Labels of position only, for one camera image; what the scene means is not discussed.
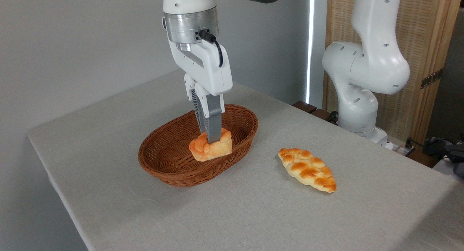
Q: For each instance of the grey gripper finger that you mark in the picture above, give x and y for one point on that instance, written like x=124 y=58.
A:
x=214 y=117
x=195 y=106

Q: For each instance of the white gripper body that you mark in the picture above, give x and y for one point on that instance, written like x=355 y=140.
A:
x=214 y=70

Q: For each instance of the orange round bread bun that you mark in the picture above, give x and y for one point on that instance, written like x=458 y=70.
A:
x=212 y=149

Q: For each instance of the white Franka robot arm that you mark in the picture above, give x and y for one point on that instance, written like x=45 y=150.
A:
x=366 y=70

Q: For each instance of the braided golden bread loaf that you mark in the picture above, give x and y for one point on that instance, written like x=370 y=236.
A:
x=308 y=169

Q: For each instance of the brown wicker oval basket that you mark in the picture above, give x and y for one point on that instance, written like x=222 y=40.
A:
x=170 y=153

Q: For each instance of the dark wooden slat bench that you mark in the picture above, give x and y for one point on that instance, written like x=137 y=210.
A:
x=310 y=109

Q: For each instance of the grey linen tablecloth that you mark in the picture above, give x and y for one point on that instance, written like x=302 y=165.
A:
x=253 y=214

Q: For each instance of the white power strip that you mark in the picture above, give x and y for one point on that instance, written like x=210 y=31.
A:
x=398 y=149

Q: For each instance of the dark metal screen hinge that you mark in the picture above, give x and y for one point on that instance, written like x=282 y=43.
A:
x=431 y=78

